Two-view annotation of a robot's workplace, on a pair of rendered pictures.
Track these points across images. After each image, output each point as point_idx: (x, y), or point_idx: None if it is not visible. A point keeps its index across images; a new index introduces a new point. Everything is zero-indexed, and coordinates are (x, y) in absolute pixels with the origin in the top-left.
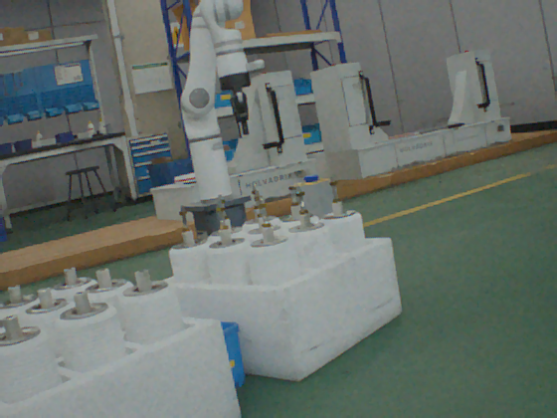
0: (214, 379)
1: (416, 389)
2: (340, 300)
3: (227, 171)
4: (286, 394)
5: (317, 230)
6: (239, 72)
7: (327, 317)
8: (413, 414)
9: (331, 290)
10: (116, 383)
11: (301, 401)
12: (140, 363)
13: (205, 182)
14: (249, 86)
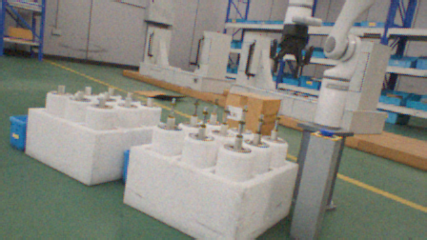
0: (84, 156)
1: (59, 230)
2: (169, 187)
3: (334, 109)
4: (109, 198)
5: (188, 138)
6: (287, 23)
7: (154, 188)
8: (25, 222)
9: (164, 175)
10: (54, 125)
11: (92, 200)
12: (63, 125)
13: (315, 109)
14: (297, 36)
